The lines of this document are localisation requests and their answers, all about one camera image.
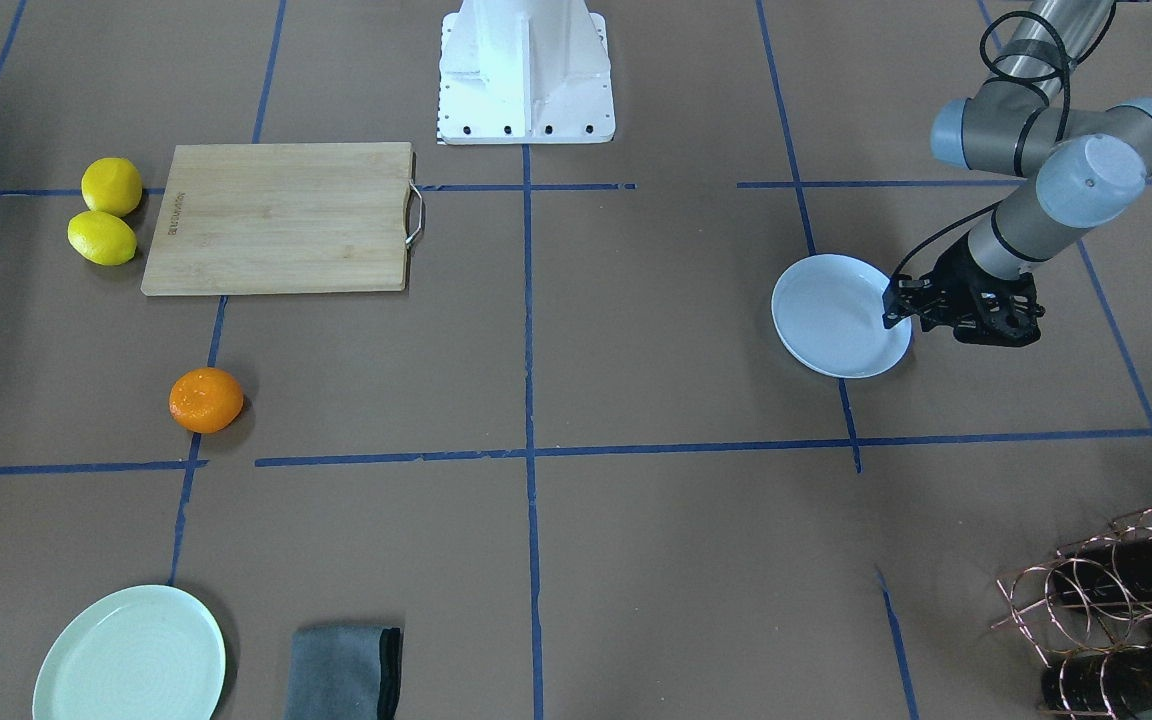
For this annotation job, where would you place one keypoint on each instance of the lower yellow lemon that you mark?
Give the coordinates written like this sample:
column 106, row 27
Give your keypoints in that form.
column 102, row 238

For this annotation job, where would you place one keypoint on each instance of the copper wire bottle rack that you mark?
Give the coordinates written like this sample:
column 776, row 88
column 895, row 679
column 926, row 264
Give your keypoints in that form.
column 1086, row 611

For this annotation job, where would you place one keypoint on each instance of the dark wine bottle upper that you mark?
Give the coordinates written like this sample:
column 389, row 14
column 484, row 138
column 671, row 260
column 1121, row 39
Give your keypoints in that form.
column 1114, row 575

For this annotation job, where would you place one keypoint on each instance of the white round plate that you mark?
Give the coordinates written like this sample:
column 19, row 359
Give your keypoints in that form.
column 828, row 311

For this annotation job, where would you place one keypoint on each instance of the grey folded cloth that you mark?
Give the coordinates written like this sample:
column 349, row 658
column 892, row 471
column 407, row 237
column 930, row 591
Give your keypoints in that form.
column 344, row 671

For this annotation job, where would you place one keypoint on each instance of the wooden cutting board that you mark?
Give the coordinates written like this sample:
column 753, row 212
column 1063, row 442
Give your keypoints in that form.
column 243, row 219

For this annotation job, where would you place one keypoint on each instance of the light green plate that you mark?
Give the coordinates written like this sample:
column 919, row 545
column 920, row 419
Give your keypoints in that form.
column 146, row 652

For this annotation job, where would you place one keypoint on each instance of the yellow lemon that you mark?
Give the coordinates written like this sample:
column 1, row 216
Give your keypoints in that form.
column 102, row 238
column 112, row 185

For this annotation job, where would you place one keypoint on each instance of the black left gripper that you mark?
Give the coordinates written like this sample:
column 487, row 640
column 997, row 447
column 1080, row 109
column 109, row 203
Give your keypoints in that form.
column 951, row 277

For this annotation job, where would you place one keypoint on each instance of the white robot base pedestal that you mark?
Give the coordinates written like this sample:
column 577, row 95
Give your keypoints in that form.
column 524, row 72

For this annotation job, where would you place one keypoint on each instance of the orange fruit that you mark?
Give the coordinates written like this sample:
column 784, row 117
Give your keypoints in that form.
column 205, row 400

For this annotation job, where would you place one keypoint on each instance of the upper yellow lemon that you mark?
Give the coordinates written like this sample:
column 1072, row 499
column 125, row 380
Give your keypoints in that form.
column 112, row 185

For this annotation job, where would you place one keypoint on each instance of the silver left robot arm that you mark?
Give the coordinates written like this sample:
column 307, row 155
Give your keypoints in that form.
column 1077, row 169

